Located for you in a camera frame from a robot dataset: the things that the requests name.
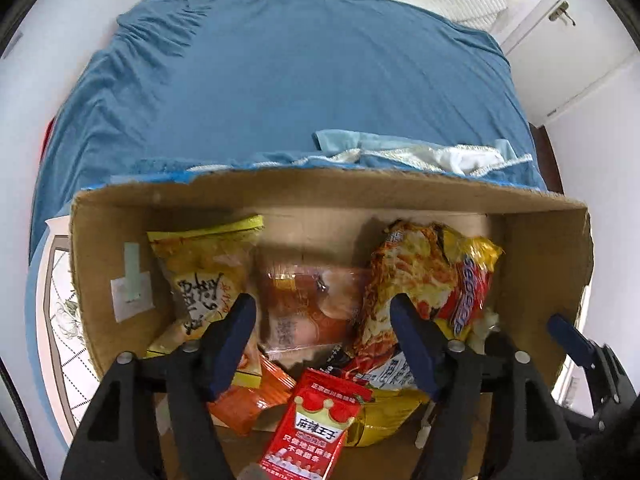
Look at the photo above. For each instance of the white chocolate stick packet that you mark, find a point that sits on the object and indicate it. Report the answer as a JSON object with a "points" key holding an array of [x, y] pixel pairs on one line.
{"points": [[340, 355]]}

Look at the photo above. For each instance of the light blue trimmed cloth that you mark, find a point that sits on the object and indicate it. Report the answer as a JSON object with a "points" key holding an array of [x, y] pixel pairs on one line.
{"points": [[350, 140]]}

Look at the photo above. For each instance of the cardboard box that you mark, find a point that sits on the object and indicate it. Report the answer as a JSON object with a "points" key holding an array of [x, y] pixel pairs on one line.
{"points": [[540, 270]]}

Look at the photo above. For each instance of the clear brown snack packet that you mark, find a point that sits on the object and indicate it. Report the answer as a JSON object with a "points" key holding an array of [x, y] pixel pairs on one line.
{"points": [[300, 310]]}

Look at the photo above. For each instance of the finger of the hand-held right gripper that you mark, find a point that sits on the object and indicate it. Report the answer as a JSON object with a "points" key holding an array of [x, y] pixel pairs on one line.
{"points": [[570, 337]]}

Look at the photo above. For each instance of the red cloth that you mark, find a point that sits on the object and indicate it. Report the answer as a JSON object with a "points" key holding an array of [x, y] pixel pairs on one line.
{"points": [[47, 132]]}

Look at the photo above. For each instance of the yellow handwriting snack packet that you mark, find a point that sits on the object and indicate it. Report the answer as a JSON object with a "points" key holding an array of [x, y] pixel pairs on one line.
{"points": [[200, 270]]}

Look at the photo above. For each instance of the white door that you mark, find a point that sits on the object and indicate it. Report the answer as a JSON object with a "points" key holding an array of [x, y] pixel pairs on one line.
{"points": [[540, 30]]}

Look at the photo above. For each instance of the orange snack packet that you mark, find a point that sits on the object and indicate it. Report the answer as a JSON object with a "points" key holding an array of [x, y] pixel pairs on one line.
{"points": [[255, 400]]}

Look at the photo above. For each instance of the white floral printed mat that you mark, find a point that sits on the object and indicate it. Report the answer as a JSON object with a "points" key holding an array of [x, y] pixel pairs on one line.
{"points": [[65, 340]]}

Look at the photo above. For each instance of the large orange yellow snack bag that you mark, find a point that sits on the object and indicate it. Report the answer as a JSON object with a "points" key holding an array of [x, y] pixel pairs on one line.
{"points": [[400, 270]]}

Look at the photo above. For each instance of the blue bed sheet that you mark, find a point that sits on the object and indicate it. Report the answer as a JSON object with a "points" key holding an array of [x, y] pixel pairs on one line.
{"points": [[300, 60]]}

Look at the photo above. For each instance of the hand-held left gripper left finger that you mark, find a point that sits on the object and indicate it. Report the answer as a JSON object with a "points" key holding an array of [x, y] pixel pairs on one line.
{"points": [[232, 345]]}

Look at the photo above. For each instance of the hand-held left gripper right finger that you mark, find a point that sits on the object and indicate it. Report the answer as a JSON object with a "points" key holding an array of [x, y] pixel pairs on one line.
{"points": [[412, 345]]}

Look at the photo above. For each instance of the small yellow snack packet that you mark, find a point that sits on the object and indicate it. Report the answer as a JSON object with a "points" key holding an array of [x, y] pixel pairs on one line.
{"points": [[385, 415]]}

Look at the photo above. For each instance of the red crown snack packet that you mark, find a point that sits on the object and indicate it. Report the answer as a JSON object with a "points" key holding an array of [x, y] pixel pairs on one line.
{"points": [[310, 425]]}

